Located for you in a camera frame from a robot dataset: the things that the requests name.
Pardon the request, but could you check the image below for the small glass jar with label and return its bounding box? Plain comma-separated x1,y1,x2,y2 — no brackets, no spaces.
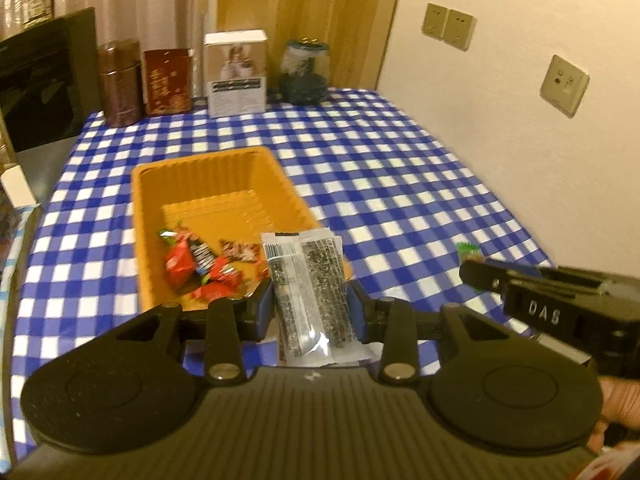
20,0,54,24

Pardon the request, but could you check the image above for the beige wall socket plate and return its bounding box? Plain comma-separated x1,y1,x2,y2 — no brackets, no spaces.
538,54,590,119

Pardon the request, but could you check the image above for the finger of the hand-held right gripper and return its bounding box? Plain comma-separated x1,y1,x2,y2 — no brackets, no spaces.
458,259,512,294
480,258,601,282

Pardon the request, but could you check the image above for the brown cylindrical tin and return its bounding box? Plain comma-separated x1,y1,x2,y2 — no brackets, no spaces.
96,39,143,129

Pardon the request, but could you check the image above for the red white printed cloth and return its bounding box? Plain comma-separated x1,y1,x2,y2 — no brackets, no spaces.
575,439,640,480

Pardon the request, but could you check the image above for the orange plastic tray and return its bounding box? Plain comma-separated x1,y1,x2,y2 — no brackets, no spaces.
131,146,354,314

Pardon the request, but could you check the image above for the person's right hand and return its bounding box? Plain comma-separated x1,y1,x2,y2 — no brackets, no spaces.
597,376,640,433

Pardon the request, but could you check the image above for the glass jar with dark pebbles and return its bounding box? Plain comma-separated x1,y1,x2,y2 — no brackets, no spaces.
279,39,331,106

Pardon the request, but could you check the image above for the long green snack packet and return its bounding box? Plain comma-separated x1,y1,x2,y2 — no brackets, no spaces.
158,226,217,275

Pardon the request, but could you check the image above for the red rectangular tin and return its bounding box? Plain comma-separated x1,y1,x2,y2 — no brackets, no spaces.
142,48,194,116

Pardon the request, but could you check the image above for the white printed carton box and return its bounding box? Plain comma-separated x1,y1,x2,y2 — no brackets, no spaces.
202,29,269,119

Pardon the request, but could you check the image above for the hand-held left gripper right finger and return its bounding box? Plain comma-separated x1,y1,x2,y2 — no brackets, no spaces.
347,280,506,386

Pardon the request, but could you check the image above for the black monitor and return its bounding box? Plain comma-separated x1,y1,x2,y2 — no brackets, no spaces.
0,7,101,154

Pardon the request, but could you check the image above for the blue white checked tablecloth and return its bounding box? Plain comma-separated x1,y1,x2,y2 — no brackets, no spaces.
10,87,558,461

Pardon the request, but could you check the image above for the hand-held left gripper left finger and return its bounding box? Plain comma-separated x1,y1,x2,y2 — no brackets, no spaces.
112,277,275,386

